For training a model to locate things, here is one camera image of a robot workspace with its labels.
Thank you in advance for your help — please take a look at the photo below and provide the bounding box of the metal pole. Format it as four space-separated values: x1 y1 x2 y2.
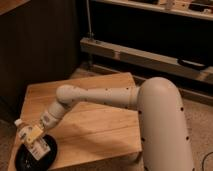
86 0 94 40

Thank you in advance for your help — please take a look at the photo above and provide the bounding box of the black handle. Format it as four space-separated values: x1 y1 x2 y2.
177 59 209 71

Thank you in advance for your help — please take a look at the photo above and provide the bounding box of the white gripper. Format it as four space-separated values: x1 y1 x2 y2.
26 106 64 145

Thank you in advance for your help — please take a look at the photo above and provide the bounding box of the white plastic bottle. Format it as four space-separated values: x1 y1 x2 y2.
14 119 50 160

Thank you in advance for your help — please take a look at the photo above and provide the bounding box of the grey metal beam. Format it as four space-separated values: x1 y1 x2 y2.
80 37 213 85

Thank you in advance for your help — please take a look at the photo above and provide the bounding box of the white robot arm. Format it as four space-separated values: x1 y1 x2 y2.
26 77 195 171

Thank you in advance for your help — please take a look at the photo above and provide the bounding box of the black ceramic bowl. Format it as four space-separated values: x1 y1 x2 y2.
14 135 58 171

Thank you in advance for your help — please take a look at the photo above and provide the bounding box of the wooden shelf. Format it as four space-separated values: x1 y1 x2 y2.
93 0 213 21

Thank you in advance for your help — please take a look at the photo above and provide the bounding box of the black cable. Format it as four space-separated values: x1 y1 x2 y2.
200 150 213 171

